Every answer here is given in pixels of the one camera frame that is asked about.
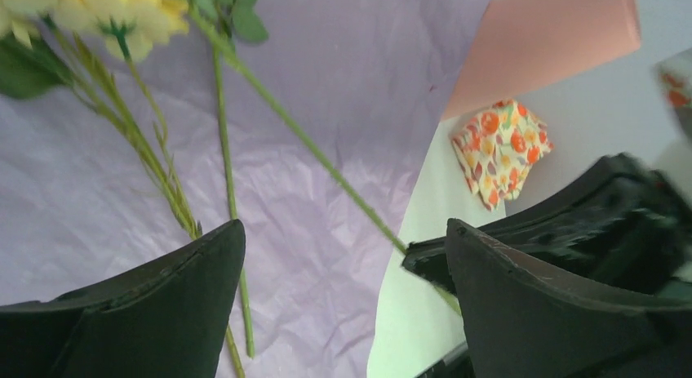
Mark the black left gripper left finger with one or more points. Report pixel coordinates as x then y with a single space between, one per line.
165 318

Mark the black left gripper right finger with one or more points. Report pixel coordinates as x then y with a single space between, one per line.
526 318

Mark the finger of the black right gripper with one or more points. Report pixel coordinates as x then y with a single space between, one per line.
620 223

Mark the pink purple wrapping paper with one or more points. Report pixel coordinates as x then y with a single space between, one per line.
312 314

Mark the peach flower stem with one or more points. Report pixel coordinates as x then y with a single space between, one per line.
231 198

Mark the yellow flower bunch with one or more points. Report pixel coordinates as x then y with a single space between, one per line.
69 69

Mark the white flower stem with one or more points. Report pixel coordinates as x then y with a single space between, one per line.
302 132

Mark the pink cylindrical vase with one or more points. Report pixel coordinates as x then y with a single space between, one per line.
525 45

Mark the floral patterned cloth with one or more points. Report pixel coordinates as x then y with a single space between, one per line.
496 149

